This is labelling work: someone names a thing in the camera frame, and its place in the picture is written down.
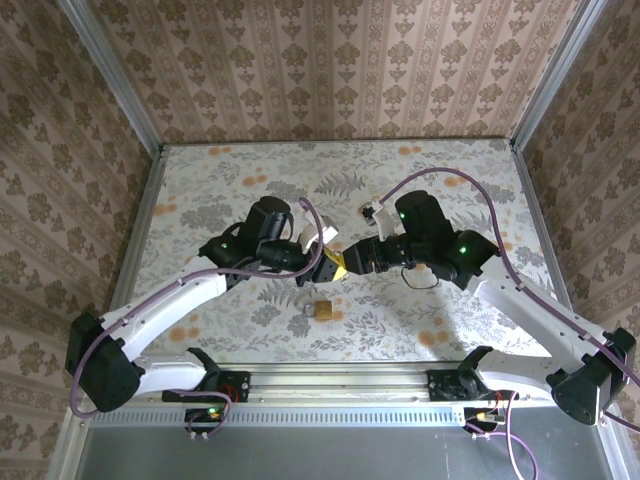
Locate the brass padlock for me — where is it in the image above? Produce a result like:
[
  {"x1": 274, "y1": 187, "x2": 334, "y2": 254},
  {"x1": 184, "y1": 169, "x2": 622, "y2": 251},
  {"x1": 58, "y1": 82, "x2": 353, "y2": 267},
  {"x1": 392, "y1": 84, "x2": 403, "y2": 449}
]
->
[{"x1": 302, "y1": 299, "x2": 335, "y2": 321}]

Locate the left controller board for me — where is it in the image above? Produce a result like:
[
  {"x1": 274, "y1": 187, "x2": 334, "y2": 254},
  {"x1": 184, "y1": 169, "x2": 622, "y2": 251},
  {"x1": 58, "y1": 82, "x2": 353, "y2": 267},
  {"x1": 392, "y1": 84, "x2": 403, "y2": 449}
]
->
[{"x1": 183, "y1": 406, "x2": 226, "y2": 435}]

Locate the controller board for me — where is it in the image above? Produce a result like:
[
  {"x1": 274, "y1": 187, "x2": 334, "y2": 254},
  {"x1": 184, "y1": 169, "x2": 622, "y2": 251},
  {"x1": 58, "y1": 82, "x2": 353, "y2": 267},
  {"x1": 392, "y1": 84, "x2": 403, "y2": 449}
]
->
[
  {"x1": 463, "y1": 406, "x2": 506, "y2": 435},
  {"x1": 183, "y1": 406, "x2": 226, "y2": 435}
]

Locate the grey metal plate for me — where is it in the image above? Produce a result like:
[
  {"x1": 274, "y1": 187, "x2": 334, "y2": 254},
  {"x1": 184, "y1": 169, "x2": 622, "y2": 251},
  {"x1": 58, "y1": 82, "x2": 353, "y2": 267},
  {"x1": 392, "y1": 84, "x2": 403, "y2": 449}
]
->
[{"x1": 47, "y1": 405, "x2": 631, "y2": 480}]

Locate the right controller board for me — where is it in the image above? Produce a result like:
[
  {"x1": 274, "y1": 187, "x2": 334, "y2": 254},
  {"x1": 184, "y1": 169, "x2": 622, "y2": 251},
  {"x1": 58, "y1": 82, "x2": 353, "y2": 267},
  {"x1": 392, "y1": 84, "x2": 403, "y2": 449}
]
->
[{"x1": 463, "y1": 406, "x2": 506, "y2": 435}]

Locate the thin black wire loop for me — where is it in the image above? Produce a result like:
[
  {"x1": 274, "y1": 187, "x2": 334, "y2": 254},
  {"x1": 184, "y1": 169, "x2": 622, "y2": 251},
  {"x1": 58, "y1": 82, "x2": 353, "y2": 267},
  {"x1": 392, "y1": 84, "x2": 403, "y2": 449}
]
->
[{"x1": 399, "y1": 264, "x2": 441, "y2": 291}]

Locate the thin aluminium table rail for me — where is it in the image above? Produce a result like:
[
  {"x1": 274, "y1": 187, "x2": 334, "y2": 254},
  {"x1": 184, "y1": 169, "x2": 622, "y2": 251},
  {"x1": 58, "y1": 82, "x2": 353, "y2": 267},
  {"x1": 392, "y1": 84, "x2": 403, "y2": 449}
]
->
[{"x1": 160, "y1": 138, "x2": 516, "y2": 148}]

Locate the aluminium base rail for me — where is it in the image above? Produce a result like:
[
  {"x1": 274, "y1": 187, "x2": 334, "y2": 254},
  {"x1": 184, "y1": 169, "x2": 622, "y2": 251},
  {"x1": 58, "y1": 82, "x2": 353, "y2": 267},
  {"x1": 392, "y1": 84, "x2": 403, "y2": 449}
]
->
[{"x1": 69, "y1": 360, "x2": 519, "y2": 405}]

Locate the aluminium table side rail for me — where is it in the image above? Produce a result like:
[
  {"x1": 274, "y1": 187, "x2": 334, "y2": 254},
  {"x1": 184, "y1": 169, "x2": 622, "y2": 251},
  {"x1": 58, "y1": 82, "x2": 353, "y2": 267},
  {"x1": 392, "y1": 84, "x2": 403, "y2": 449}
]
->
[
  {"x1": 509, "y1": 142, "x2": 589, "y2": 364},
  {"x1": 94, "y1": 147, "x2": 169, "y2": 369}
]

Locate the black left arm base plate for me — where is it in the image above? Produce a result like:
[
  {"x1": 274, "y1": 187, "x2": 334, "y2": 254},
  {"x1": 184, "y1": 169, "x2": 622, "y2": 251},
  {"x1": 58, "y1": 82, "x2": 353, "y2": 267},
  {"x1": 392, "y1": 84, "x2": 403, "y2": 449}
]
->
[{"x1": 161, "y1": 370, "x2": 252, "y2": 404}]

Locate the grey slotted cable duct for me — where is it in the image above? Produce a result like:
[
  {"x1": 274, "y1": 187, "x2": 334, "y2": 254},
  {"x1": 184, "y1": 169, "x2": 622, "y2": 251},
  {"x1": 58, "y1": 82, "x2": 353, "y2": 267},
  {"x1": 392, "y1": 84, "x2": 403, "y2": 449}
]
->
[{"x1": 82, "y1": 405, "x2": 469, "y2": 427}]

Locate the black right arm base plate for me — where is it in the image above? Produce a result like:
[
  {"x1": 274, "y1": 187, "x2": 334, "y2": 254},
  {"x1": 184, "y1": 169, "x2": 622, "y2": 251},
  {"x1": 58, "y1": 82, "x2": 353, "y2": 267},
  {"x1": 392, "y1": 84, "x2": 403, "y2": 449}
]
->
[{"x1": 426, "y1": 368, "x2": 501, "y2": 402}]

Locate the aluminium frame post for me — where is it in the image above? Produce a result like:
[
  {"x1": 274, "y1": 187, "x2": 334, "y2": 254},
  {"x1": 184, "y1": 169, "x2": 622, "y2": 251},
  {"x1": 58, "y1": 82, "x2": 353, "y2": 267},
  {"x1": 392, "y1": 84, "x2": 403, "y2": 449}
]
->
[
  {"x1": 56, "y1": 0, "x2": 166, "y2": 154},
  {"x1": 510, "y1": 0, "x2": 604, "y2": 149}
]

